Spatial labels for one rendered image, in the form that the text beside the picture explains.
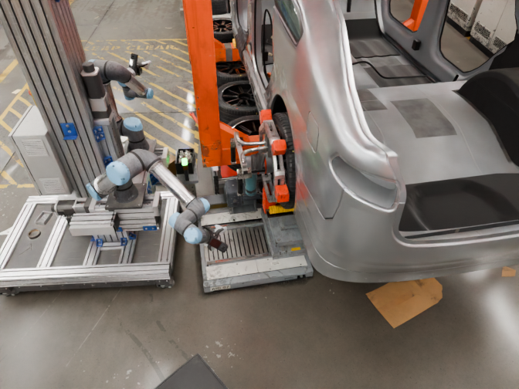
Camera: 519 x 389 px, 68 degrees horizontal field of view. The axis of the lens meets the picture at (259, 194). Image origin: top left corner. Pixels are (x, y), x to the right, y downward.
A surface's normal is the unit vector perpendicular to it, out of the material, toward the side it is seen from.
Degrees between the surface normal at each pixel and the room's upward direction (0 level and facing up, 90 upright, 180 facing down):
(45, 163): 90
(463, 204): 0
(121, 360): 0
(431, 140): 22
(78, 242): 0
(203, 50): 90
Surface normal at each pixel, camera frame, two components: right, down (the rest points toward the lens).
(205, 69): 0.18, 0.67
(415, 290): -0.01, -0.71
